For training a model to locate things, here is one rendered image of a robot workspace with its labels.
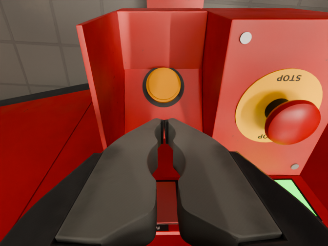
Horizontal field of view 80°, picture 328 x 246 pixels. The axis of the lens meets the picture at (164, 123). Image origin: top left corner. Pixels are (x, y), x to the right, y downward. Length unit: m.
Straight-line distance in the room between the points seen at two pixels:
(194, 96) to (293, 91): 0.10
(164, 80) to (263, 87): 0.10
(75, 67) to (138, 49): 0.83
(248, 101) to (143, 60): 0.12
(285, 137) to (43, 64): 1.05
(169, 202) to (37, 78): 1.03
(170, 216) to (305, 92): 0.16
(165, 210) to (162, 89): 0.12
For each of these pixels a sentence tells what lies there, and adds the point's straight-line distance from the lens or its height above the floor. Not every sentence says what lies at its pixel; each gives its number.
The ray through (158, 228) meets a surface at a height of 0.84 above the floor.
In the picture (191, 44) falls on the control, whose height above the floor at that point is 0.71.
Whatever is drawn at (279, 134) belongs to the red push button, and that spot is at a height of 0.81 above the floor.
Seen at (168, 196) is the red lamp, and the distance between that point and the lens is 0.21.
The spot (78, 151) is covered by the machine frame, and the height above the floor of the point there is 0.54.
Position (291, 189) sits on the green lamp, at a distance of 0.25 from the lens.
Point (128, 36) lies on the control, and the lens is 0.23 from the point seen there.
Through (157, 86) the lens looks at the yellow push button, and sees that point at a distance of 0.22.
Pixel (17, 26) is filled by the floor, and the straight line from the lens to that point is 1.11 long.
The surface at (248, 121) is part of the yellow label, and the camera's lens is 0.19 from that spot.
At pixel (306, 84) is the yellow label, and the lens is 0.20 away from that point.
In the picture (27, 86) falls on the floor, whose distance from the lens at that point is 1.20.
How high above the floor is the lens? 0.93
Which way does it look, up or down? 57 degrees down
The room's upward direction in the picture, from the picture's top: 178 degrees clockwise
